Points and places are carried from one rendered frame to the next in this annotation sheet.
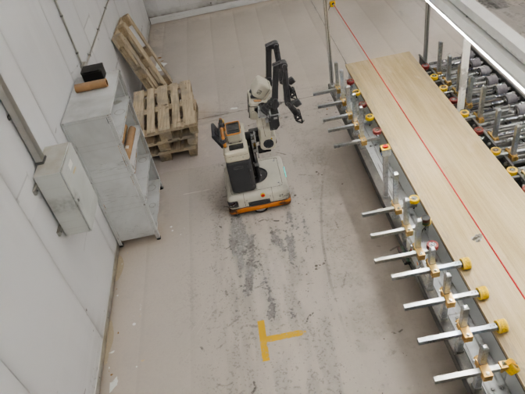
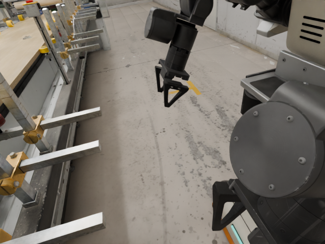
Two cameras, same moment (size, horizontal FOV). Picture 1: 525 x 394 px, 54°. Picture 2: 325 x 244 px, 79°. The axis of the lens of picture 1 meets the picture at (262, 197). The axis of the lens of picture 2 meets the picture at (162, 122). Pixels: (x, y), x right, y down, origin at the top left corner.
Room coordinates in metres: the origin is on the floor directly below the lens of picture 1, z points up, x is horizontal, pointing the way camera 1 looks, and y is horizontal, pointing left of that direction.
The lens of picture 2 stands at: (4.69, -0.62, 1.29)
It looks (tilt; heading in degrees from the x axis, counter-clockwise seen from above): 38 degrees down; 170
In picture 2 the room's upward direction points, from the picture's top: 9 degrees counter-clockwise
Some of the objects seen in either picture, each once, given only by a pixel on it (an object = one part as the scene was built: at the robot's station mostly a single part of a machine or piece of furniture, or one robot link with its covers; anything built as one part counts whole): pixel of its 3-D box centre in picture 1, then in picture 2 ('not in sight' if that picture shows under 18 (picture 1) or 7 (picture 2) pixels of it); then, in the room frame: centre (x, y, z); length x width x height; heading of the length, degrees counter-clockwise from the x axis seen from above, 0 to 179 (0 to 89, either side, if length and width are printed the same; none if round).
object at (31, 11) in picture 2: (385, 151); (33, 9); (3.20, -1.02, 1.18); 0.07 x 0.07 x 0.08; 89
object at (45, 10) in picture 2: (395, 196); (59, 42); (2.94, -1.02, 0.92); 0.04 x 0.04 x 0.48; 89
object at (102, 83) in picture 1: (91, 85); not in sight; (4.60, 1.37, 1.59); 0.30 x 0.08 x 0.08; 89
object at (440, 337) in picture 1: (459, 333); (76, 13); (1.65, -0.97, 0.95); 0.50 x 0.04 x 0.04; 89
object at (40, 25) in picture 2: (385, 176); (53, 53); (3.20, -1.02, 0.93); 0.05 x 0.05 x 0.45; 89
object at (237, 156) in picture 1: (241, 154); not in sight; (4.42, 0.13, 0.59); 0.55 x 0.34 x 0.83; 179
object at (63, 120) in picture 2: (356, 141); (51, 123); (3.90, -0.97, 0.82); 0.43 x 0.03 x 0.04; 89
